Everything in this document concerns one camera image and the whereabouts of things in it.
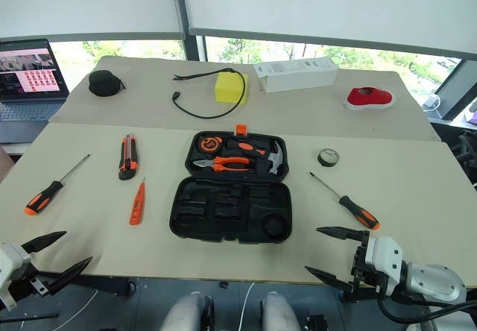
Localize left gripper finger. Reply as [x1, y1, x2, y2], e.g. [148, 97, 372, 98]
[21, 230, 68, 255]
[45, 256, 94, 294]

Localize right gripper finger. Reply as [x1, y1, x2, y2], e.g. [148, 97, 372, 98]
[315, 226, 368, 242]
[304, 265, 354, 292]

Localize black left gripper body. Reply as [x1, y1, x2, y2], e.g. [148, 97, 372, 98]
[7, 261, 51, 304]

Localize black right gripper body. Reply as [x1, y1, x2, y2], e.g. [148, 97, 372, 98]
[350, 230, 382, 295]

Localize cross screwdriver orange black handle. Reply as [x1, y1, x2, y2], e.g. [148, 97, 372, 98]
[309, 171, 382, 232]

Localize orange voltage tester pen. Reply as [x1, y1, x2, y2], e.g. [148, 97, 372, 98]
[128, 177, 148, 227]

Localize orange black utility knife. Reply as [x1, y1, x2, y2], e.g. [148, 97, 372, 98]
[118, 133, 139, 182]

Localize black tool case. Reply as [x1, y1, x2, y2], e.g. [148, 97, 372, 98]
[168, 123, 294, 246]

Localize grey rounded robot leg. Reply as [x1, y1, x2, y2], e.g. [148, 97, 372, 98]
[159, 293, 215, 331]
[260, 291, 301, 331]

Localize black electrical tape roll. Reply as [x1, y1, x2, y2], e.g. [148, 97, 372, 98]
[317, 148, 341, 168]

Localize red shoe white sole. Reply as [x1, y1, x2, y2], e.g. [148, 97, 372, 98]
[344, 86, 397, 112]

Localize black chair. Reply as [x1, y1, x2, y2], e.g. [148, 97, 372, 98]
[428, 119, 477, 191]

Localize white charger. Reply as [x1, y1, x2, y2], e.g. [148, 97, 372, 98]
[424, 93, 442, 112]

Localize orange black tape measure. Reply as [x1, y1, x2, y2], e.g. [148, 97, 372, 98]
[198, 136, 222, 154]

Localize white cardboard box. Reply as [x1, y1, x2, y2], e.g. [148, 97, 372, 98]
[253, 56, 341, 95]

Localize laptop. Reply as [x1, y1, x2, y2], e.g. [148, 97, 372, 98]
[0, 38, 71, 124]

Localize dark grey framed panel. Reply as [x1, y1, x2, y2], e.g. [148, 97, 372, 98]
[433, 58, 477, 121]

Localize yellow foam block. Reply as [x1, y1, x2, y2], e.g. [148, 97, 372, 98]
[214, 71, 250, 106]

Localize white roller blind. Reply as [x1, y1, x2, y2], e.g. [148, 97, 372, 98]
[0, 0, 186, 43]
[180, 0, 477, 57]

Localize black window mullion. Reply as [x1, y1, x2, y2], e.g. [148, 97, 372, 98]
[169, 0, 208, 62]

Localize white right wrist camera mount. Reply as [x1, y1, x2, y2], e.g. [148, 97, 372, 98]
[364, 235, 405, 298]

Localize black table frame bar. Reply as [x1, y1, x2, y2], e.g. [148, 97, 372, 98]
[35, 270, 134, 297]

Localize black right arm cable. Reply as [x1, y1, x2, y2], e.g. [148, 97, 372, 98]
[376, 289, 477, 325]

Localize white floor cable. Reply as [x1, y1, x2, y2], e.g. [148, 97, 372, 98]
[238, 282, 256, 331]

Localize claw hammer black orange handle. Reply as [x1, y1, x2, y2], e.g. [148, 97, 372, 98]
[227, 139, 285, 177]

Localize orange handled pliers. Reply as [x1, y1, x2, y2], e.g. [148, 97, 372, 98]
[192, 156, 250, 173]

